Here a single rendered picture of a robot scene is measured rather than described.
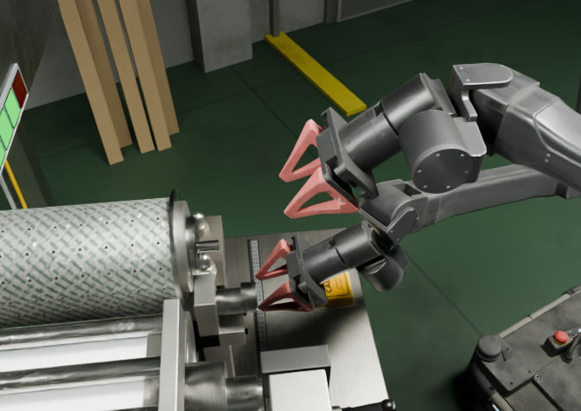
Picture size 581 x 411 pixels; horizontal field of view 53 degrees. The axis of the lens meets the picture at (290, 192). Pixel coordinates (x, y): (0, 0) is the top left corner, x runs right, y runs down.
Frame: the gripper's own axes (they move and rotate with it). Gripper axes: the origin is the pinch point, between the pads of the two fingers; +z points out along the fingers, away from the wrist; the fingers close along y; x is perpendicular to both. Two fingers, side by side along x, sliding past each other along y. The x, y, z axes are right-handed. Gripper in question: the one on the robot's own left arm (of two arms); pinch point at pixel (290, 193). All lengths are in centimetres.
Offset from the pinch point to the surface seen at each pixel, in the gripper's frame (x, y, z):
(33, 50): 17, 64, 47
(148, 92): -52, 176, 103
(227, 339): -11.0, -5.1, 21.1
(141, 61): -40, 179, 95
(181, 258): 4.0, -3.7, 13.8
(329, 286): -37.9, 16.2, 20.0
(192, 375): 8.9, -23.1, 6.4
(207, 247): 0.9, -1.1, 12.6
